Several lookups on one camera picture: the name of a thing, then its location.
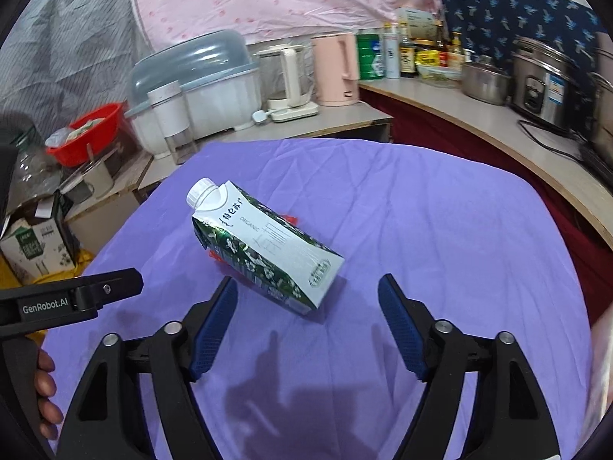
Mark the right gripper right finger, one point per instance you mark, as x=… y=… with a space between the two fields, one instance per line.
x=509 y=418

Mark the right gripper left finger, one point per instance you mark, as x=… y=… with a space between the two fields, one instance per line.
x=106 y=418

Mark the green white milk carton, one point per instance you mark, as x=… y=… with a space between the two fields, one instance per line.
x=283 y=262

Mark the white trash bin bag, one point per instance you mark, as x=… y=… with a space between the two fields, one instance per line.
x=600 y=393

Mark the person's left hand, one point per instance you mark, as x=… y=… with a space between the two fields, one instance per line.
x=45 y=388

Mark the cardboard box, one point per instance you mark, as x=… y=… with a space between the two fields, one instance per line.
x=35 y=240

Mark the purple tablecloth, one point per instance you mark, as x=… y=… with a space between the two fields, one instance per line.
x=474 y=243

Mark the red plastic basin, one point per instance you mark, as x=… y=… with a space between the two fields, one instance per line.
x=97 y=129

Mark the white blender cup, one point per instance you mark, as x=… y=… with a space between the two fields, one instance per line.
x=171 y=111

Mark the large steel steamer pot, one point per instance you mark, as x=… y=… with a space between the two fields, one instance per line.
x=597 y=151

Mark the white dish rack box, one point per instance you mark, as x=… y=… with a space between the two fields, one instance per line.
x=218 y=77

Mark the small steel bowl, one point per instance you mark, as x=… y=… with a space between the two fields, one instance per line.
x=485 y=83

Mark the steel rice cooker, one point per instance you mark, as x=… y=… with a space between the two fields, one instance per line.
x=544 y=85

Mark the white glass kettle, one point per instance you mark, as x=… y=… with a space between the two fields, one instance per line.
x=286 y=88

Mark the dark soy sauce bottle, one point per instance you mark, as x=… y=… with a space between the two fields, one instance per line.
x=406 y=53

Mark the green can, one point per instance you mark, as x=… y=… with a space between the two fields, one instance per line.
x=371 y=62

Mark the white bottle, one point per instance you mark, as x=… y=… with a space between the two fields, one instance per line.
x=391 y=51

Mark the pink electric kettle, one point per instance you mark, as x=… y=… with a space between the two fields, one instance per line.
x=336 y=69

